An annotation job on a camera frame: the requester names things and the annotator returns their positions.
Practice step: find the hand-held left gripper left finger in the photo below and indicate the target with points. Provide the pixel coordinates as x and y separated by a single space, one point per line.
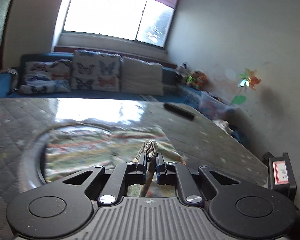
142 167

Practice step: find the cow plush toy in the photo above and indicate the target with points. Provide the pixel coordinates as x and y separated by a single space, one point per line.
182 68

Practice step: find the beige pillow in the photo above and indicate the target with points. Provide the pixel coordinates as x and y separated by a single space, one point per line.
142 76

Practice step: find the colourful pinwheel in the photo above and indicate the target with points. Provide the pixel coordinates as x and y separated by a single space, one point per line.
249 80

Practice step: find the blue sofa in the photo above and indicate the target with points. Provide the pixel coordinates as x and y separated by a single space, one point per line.
170 77

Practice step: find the clear plastic storage box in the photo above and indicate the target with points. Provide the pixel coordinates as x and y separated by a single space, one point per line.
212 105

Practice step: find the black remote control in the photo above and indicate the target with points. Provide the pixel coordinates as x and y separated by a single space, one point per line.
180 111

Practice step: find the floral children's garment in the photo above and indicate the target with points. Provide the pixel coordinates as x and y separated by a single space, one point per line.
90 145

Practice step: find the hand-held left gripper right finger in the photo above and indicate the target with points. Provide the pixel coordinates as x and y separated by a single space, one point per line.
161 167

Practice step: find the orange fox plush toy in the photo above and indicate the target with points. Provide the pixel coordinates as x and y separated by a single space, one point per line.
201 78

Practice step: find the dark wooden door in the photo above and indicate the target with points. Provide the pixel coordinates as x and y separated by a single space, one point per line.
2 17

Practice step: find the white crumpled clothes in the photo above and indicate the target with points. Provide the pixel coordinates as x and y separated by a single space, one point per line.
223 124

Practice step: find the large window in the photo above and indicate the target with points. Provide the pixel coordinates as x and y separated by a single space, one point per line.
102 10

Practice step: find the butterfly print pillow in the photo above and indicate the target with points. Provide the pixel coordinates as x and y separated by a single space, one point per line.
45 77
95 70

